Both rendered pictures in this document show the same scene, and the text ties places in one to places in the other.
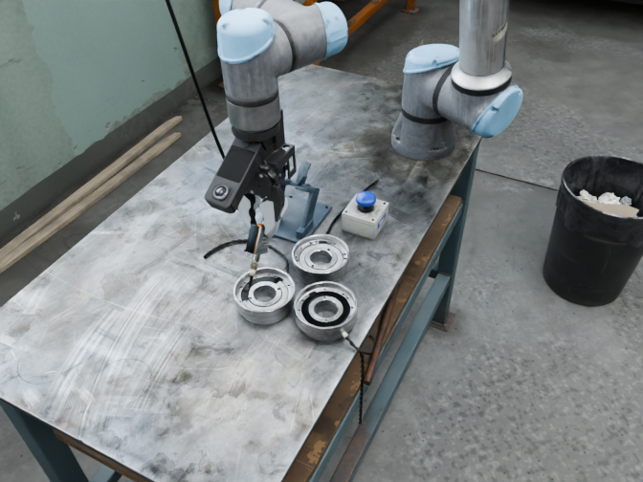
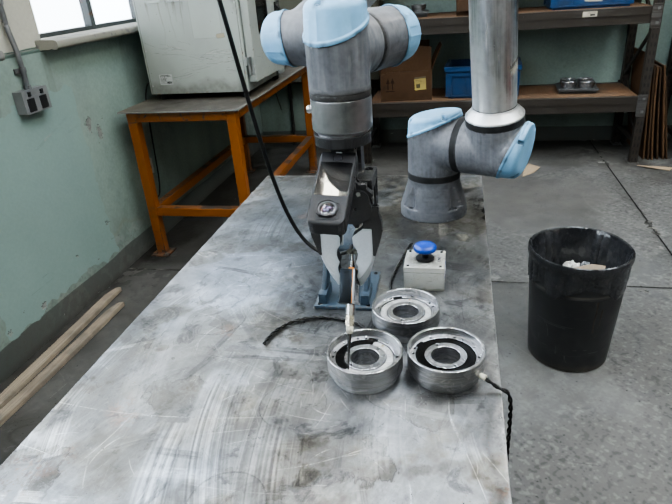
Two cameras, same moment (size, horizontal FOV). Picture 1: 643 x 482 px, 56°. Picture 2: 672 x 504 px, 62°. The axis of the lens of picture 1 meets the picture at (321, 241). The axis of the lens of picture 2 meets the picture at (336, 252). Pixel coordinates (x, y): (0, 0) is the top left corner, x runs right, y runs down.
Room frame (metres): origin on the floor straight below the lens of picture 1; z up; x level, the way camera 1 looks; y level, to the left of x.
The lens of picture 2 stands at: (0.11, 0.29, 1.31)
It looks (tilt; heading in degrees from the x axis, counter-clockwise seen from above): 26 degrees down; 345
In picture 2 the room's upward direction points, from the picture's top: 4 degrees counter-clockwise
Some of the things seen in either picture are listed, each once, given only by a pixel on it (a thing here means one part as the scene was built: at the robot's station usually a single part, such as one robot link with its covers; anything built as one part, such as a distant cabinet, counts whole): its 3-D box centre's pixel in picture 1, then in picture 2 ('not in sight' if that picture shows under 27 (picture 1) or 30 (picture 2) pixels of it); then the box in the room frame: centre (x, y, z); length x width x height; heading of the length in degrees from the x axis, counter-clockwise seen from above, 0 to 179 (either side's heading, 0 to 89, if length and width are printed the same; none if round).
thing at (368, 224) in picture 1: (366, 214); (425, 267); (0.93, -0.09, 0.82); 0.08 x 0.07 x 0.05; 152
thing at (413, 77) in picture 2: not in sight; (407, 70); (4.10, -1.41, 0.64); 0.49 x 0.40 x 0.37; 67
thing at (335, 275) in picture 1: (321, 261); (405, 315); (0.80, 0.00, 0.82); 0.10 x 0.10 x 0.04
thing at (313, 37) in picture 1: (299, 32); (369, 38); (0.85, 0.03, 1.23); 0.11 x 0.11 x 0.08; 39
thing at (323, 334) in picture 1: (325, 312); (445, 360); (0.68, 0.00, 0.82); 0.10 x 0.10 x 0.04
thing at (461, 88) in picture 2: not in sight; (482, 77); (3.87, -1.90, 0.56); 0.52 x 0.38 x 0.22; 59
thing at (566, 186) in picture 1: (598, 234); (572, 300); (1.53, -0.94, 0.21); 0.34 x 0.34 x 0.43
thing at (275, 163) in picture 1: (261, 152); (346, 175); (0.78, 0.09, 1.07); 0.09 x 0.08 x 0.12; 153
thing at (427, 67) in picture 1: (432, 78); (437, 140); (1.21, -0.25, 0.97); 0.13 x 0.12 x 0.14; 39
